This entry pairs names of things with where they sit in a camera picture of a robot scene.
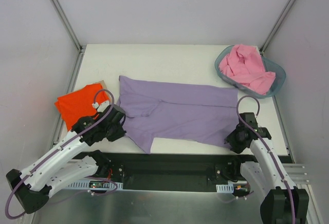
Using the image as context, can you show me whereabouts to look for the purple t shirt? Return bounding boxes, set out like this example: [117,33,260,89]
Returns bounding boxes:
[118,76,238,154]

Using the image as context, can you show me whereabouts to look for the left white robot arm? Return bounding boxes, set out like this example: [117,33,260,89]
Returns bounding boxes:
[5,104,126,219]

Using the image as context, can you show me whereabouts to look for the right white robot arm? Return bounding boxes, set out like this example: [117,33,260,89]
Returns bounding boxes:
[225,113,309,223]

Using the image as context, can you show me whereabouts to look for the orange folded t shirt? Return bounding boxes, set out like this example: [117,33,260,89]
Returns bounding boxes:
[54,83,104,131]

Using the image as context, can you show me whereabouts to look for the pink t shirt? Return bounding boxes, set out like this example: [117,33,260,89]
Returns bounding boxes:
[218,44,276,95]

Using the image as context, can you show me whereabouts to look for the blue plastic basket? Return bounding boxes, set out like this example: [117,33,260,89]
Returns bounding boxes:
[214,45,286,99]

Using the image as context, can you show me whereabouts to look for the right white cable duct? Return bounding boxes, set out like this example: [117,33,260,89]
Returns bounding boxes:
[216,184,234,194]

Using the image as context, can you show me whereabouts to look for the white cable duct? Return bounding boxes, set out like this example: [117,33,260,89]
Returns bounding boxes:
[216,184,234,194]
[65,179,123,191]

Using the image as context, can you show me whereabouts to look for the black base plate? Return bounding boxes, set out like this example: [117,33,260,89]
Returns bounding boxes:
[48,151,282,191]

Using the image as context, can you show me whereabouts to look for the left white cable duct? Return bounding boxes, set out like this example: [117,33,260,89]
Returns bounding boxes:
[65,179,123,191]

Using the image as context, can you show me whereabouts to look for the aluminium rail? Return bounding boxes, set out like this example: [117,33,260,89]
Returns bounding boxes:
[283,163,310,184]

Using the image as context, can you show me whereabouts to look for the left aluminium frame post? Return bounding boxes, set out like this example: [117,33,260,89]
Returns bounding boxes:
[50,0,83,52]

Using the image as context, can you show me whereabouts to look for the aluminium frame post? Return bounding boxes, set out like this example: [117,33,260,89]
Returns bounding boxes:
[50,0,83,52]
[259,0,297,55]

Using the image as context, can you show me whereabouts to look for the right aluminium frame post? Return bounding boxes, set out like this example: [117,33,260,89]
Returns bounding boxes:
[259,0,297,55]

